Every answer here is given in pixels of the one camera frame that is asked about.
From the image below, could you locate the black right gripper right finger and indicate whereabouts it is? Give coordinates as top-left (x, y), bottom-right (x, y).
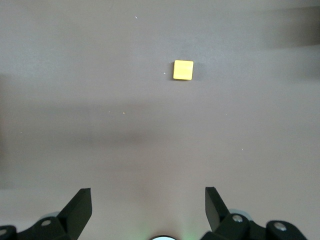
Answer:
top-left (199, 186), bottom-right (307, 240)

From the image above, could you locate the brown table cover mat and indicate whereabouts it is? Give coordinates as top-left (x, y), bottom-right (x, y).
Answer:
top-left (0, 0), bottom-right (320, 240)

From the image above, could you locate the yellow square block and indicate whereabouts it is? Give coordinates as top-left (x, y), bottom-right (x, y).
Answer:
top-left (172, 59), bottom-right (195, 81)

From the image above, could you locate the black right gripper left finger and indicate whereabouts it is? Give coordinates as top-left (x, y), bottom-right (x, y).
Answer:
top-left (0, 187), bottom-right (94, 240)

